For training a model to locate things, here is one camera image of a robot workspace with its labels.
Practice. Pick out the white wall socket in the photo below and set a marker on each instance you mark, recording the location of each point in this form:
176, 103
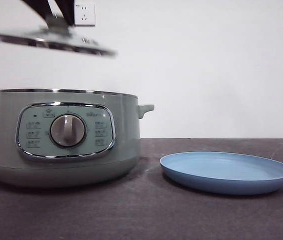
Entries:
85, 15

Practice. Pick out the blue round plate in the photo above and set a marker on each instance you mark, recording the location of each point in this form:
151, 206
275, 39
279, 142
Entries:
221, 172

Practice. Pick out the sage green electric steamer pot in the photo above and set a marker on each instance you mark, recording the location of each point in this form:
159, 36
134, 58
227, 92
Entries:
121, 140

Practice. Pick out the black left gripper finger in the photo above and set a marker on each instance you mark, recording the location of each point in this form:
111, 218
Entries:
67, 10
40, 7

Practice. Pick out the glass lid with green knob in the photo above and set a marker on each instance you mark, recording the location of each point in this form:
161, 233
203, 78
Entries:
56, 41

